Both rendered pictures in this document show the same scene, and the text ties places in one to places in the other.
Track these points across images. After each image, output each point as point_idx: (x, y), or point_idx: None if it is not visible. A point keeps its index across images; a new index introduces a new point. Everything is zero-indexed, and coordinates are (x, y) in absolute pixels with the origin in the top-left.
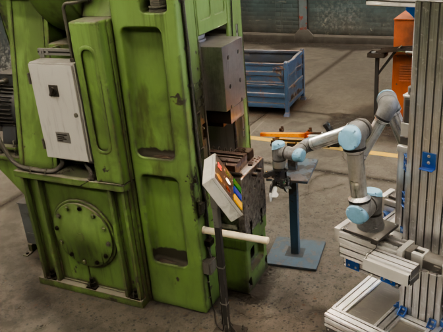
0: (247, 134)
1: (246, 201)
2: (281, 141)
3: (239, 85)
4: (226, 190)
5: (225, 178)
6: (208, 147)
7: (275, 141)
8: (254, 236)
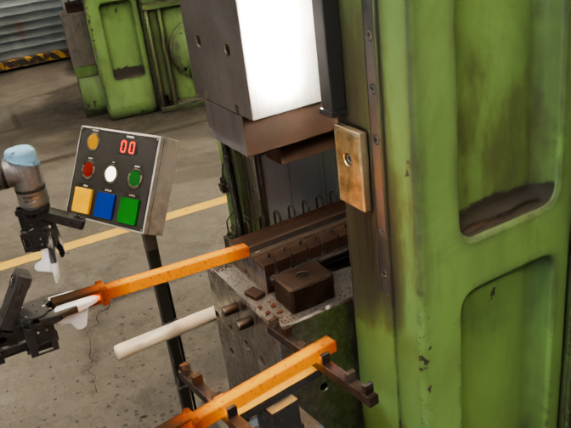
0: (410, 316)
1: (225, 334)
2: (10, 150)
3: (226, 65)
4: (81, 163)
5: (111, 166)
6: (253, 166)
7: (25, 146)
8: (141, 335)
